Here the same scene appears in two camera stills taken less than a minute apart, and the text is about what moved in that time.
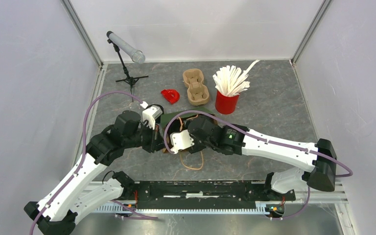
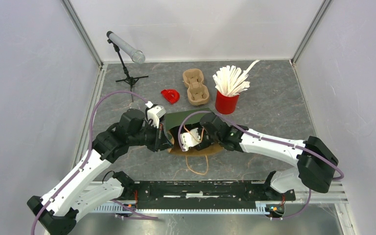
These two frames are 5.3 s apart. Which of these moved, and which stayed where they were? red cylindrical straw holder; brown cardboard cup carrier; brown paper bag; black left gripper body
Moved: brown paper bag
Stayed: brown cardboard cup carrier; black left gripper body; red cylindrical straw holder
